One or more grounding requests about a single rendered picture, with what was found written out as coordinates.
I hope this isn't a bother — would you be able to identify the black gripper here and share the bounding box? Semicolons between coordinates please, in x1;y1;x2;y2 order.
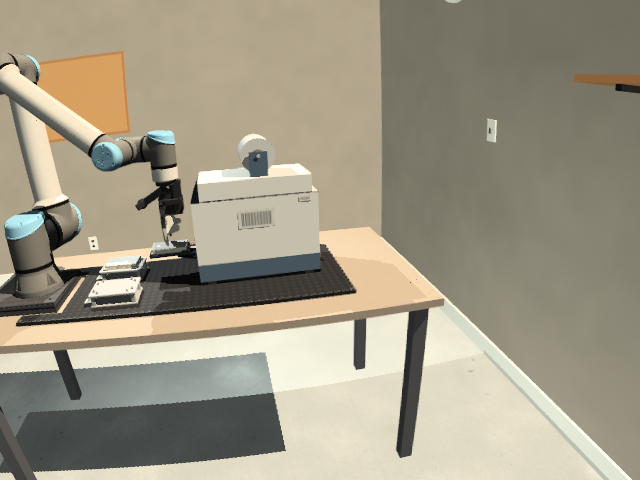
156;179;184;246

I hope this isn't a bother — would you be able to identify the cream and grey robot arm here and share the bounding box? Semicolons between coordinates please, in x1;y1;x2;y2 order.
0;53;178;299

